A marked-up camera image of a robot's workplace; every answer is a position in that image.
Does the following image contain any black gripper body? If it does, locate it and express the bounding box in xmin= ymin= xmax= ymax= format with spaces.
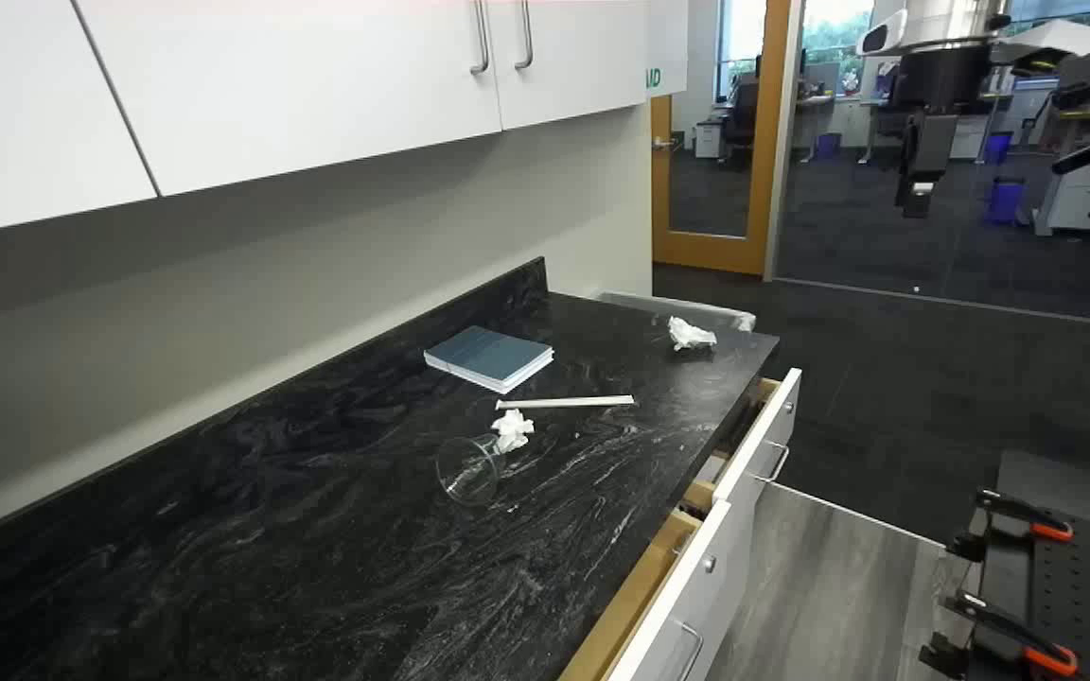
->
xmin=893 ymin=109 xmax=963 ymax=187

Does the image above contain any large crumpled white paper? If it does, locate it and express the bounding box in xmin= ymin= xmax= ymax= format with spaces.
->
xmin=661 ymin=314 xmax=724 ymax=360

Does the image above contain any small crumpled white paper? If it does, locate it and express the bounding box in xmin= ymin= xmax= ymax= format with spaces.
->
xmin=490 ymin=404 xmax=536 ymax=459

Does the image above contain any yellow floor object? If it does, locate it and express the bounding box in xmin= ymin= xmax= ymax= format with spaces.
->
xmin=646 ymin=0 xmax=802 ymax=285

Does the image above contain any black office chair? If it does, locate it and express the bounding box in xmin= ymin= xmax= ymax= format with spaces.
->
xmin=714 ymin=51 xmax=766 ymax=166

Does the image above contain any narrow white cabinet door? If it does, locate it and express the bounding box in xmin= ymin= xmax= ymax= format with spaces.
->
xmin=486 ymin=0 xmax=660 ymax=133

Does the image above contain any white open drawer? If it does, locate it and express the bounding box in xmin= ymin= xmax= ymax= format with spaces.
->
xmin=556 ymin=364 xmax=811 ymax=681

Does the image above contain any white stick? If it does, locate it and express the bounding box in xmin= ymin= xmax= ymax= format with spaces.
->
xmin=492 ymin=390 xmax=641 ymax=416

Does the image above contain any grey cabinet panel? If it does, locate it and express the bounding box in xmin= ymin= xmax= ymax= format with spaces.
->
xmin=705 ymin=479 xmax=954 ymax=681

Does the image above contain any blue book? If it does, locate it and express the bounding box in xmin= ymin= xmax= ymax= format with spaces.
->
xmin=419 ymin=322 xmax=560 ymax=402

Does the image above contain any clear glass bowl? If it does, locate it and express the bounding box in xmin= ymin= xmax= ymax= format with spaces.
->
xmin=433 ymin=430 xmax=544 ymax=510

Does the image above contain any wide white cabinet door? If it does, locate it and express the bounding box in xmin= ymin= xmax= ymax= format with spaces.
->
xmin=0 ymin=0 xmax=162 ymax=242

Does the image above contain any orange handled black clamp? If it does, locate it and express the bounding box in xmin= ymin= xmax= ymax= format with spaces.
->
xmin=915 ymin=586 xmax=1085 ymax=681
xmin=945 ymin=485 xmax=1079 ymax=562

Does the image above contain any silver cabinet handle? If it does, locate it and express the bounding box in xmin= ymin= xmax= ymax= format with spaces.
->
xmin=510 ymin=0 xmax=540 ymax=76
xmin=467 ymin=0 xmax=497 ymax=80

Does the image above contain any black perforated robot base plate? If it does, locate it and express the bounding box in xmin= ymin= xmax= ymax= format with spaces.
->
xmin=965 ymin=445 xmax=1090 ymax=681

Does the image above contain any white cabinet door with handle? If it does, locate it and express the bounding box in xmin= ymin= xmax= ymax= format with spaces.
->
xmin=71 ymin=0 xmax=507 ymax=201

